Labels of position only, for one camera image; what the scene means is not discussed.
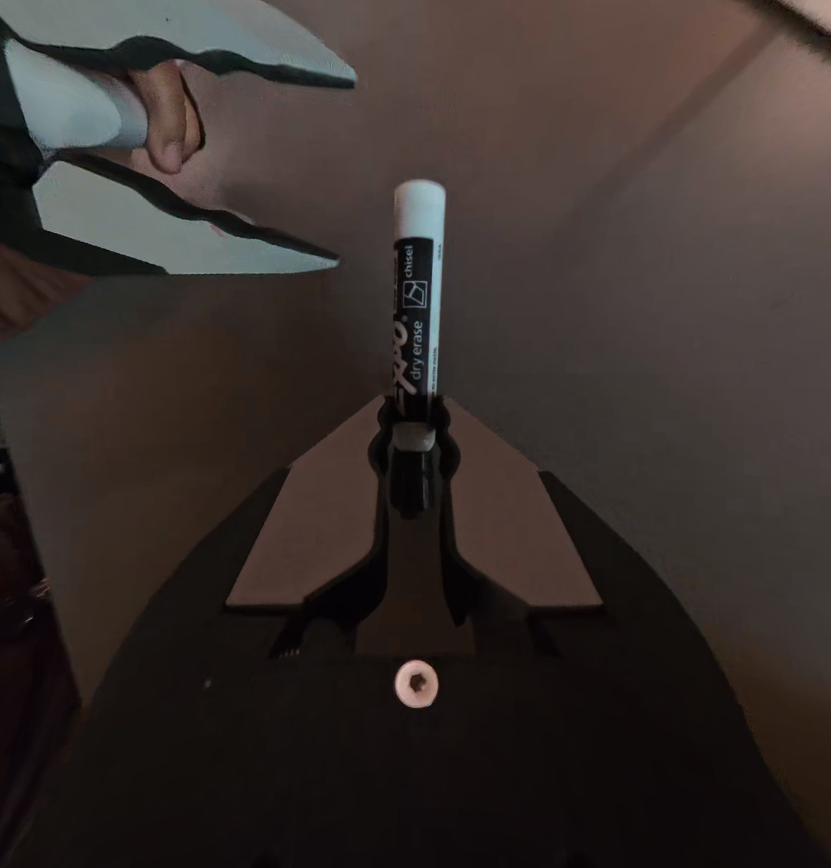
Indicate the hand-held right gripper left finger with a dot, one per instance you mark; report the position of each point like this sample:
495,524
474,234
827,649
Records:
307,536

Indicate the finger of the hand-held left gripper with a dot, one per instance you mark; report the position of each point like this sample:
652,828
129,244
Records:
151,237
185,20

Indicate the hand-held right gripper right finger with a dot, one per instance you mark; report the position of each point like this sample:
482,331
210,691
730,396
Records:
517,536

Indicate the black white dry erase marker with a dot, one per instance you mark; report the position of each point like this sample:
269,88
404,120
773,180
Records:
419,305

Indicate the person's left hand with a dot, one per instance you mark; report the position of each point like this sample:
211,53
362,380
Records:
168,115

